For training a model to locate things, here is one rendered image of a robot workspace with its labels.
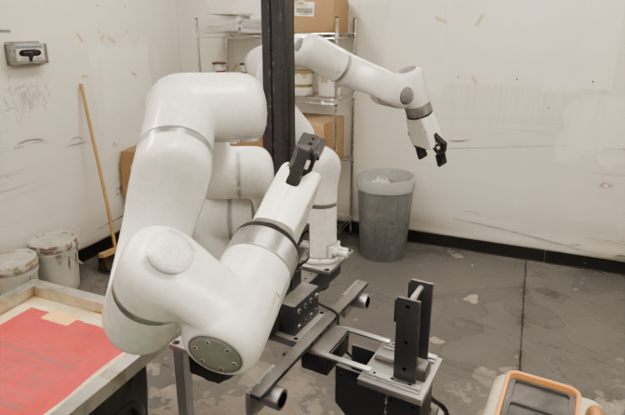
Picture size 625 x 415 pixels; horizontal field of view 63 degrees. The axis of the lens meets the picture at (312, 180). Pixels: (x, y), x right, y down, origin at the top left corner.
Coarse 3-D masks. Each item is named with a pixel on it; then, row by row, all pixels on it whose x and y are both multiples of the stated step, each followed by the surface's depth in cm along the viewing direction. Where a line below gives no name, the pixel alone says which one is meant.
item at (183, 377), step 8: (176, 352) 168; (176, 360) 169; (184, 360) 168; (176, 368) 170; (184, 368) 169; (176, 376) 171; (184, 376) 170; (176, 384) 172; (184, 384) 170; (192, 384) 174; (184, 392) 171; (192, 392) 175; (184, 400) 172; (192, 400) 175; (184, 408) 174; (192, 408) 176
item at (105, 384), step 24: (24, 288) 156; (48, 288) 156; (72, 288) 156; (0, 312) 148; (96, 312) 149; (120, 360) 122; (144, 360) 126; (96, 384) 114; (120, 384) 118; (72, 408) 107
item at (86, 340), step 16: (64, 336) 138; (80, 336) 138; (96, 336) 138; (80, 352) 131; (96, 352) 131; (112, 352) 131; (80, 368) 125; (96, 368) 125; (64, 384) 119; (80, 384) 119; (48, 400) 114
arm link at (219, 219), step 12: (204, 204) 95; (216, 204) 95; (228, 204) 96; (240, 204) 96; (204, 216) 95; (216, 216) 95; (228, 216) 95; (240, 216) 95; (204, 228) 95; (216, 228) 96; (228, 228) 96; (204, 240) 96; (216, 240) 97; (228, 240) 102; (216, 252) 97
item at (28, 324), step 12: (24, 312) 150; (36, 312) 150; (48, 312) 150; (12, 324) 144; (24, 324) 144; (36, 324) 144; (48, 324) 144; (60, 324) 144; (72, 324) 144; (0, 336) 138; (24, 336) 138; (36, 336) 138; (48, 336) 138; (60, 336) 138
